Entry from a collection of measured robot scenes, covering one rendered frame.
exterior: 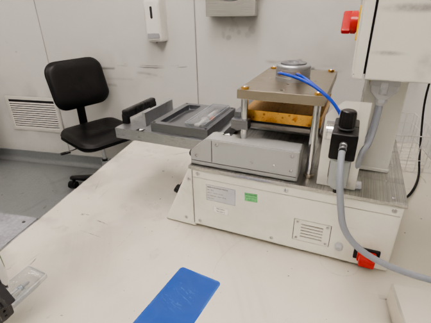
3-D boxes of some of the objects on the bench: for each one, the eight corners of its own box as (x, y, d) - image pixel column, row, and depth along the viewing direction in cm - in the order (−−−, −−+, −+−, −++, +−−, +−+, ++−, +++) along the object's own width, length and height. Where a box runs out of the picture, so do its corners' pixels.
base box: (380, 195, 96) (394, 142, 89) (386, 288, 65) (406, 218, 58) (215, 166, 115) (214, 120, 108) (159, 226, 85) (152, 168, 77)
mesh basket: (406, 143, 131) (415, 112, 125) (431, 173, 108) (443, 137, 102) (349, 140, 135) (354, 109, 130) (360, 168, 112) (367, 133, 106)
